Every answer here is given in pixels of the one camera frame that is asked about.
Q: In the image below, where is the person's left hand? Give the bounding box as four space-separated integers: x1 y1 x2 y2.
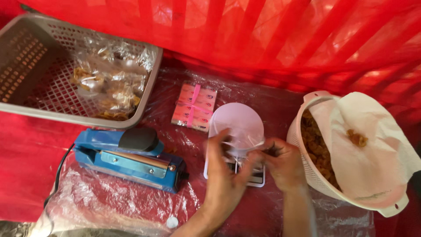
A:
202 128 264 212

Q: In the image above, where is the person's right hand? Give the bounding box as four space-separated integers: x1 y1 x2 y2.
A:
260 139 307 193

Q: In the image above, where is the clear plastic bag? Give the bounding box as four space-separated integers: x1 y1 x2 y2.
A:
212 127 266 160

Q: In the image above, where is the white plastic colander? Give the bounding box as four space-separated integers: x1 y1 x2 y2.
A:
286 90 410 218

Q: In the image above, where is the white kitchen scale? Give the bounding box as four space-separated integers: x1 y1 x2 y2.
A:
203 102 266 188

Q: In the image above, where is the heap of fried chips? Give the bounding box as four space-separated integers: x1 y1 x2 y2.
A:
301 110 343 191

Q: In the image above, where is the small clump of chips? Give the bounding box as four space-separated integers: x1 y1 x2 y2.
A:
346 129 369 148

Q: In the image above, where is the pink ribbon-tied bag bundle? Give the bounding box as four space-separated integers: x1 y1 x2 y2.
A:
171 82 218 133

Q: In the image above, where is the white paper towel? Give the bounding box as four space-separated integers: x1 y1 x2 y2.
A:
309 92 421 209

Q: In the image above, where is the red mesh cloth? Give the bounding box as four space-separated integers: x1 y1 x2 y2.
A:
18 0 421 123

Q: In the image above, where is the blue heat sealer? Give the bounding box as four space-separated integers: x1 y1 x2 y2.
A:
73 127 189 194

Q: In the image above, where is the clear plastic sheet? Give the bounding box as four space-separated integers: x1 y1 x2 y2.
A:
29 65 376 237

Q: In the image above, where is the heap of packed chip bags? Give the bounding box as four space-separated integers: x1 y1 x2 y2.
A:
70 39 155 121

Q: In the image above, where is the red tablecloth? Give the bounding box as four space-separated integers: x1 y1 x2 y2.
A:
0 0 421 237

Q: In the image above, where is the grey plastic basket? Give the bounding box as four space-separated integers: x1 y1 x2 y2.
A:
0 13 164 129

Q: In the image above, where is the black power cable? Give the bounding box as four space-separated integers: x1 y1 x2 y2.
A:
43 143 76 211

